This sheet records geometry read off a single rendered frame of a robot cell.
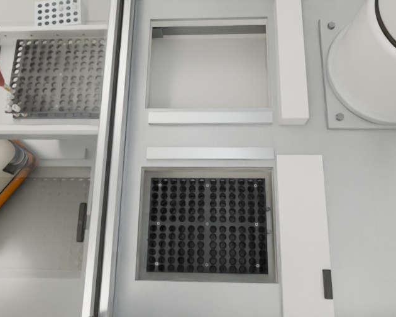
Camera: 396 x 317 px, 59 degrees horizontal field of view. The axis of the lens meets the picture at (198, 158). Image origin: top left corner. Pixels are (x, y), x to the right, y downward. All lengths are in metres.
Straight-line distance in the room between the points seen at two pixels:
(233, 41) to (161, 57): 0.18
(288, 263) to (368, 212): 0.17
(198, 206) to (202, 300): 0.17
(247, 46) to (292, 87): 0.25
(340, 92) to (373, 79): 0.08
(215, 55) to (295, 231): 0.45
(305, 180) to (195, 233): 0.22
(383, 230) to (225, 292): 0.29
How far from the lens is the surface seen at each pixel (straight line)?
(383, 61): 0.59
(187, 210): 0.67
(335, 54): 0.72
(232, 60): 0.86
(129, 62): 0.70
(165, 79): 0.84
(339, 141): 0.69
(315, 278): 0.63
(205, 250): 0.67
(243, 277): 0.73
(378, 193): 0.69
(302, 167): 0.64
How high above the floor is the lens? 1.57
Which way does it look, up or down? 75 degrees down
